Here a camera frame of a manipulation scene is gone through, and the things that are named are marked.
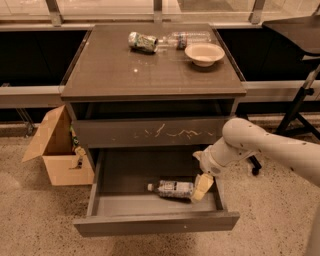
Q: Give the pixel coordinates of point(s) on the blue label plastic bottle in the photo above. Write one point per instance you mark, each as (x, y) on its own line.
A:
(172, 189)

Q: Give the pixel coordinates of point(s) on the green label crushed can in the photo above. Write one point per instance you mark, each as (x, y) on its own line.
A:
(142, 42)

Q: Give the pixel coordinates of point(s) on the open cardboard box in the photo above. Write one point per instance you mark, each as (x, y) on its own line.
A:
(53, 143)

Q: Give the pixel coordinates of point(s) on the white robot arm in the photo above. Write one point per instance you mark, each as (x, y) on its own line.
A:
(274, 180)

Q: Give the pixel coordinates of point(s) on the dark grey drawer cabinet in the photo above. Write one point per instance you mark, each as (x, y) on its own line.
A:
(113, 81)

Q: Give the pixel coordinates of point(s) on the white paper bowl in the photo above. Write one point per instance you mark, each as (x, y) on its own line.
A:
(204, 54)

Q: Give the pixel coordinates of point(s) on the items in cardboard box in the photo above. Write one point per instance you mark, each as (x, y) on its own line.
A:
(76, 148)

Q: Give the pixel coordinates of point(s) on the metal window railing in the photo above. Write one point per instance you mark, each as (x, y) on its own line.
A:
(53, 15)

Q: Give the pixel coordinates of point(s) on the open grey middle drawer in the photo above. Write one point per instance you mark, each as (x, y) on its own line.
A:
(120, 203)

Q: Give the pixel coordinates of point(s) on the clear plastic water bottle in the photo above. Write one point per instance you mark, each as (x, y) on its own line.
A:
(180, 40)

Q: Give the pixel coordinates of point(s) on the closed scratched grey upper drawer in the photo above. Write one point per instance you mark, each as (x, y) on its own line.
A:
(107, 133)

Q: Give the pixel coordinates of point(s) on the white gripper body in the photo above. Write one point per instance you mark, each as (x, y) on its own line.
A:
(212, 162)

